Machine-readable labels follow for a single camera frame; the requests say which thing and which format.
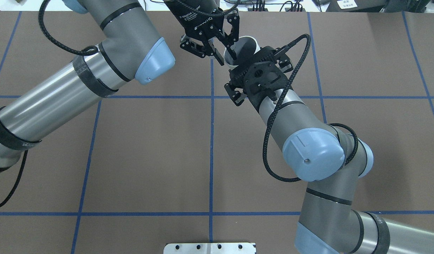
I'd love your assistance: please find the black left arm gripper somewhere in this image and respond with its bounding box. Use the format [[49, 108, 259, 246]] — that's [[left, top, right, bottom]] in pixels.
[[164, 0, 240, 66]]

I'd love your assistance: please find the white HOME mug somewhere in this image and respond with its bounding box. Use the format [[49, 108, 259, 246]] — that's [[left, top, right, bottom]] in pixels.
[[223, 36, 260, 70]]

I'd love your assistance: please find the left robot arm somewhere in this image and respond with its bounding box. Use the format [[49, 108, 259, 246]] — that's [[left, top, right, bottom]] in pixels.
[[0, 0, 176, 173]]

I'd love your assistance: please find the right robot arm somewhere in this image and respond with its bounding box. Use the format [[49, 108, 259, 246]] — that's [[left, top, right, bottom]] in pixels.
[[249, 89, 434, 254]]

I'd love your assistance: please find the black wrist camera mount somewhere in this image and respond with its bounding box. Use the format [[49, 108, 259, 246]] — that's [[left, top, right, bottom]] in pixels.
[[224, 46, 294, 111]]

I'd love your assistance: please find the black braided camera cable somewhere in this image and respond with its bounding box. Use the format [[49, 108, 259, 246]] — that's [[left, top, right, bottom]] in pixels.
[[262, 34, 359, 183]]

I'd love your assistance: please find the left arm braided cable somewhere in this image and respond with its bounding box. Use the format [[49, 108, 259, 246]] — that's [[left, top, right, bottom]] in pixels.
[[0, 0, 238, 211]]

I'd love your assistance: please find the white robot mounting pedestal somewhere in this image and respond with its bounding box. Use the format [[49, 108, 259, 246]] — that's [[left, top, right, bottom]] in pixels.
[[163, 242, 257, 254]]

